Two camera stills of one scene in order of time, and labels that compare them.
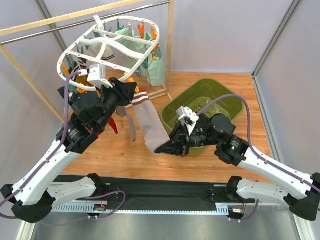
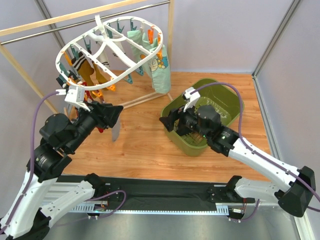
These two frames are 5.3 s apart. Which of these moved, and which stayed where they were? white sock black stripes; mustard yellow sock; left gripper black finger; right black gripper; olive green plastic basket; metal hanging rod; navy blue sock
Moved: left gripper black finger; mustard yellow sock; navy blue sock; right black gripper; white sock black stripes
Stayed: olive green plastic basket; metal hanging rod
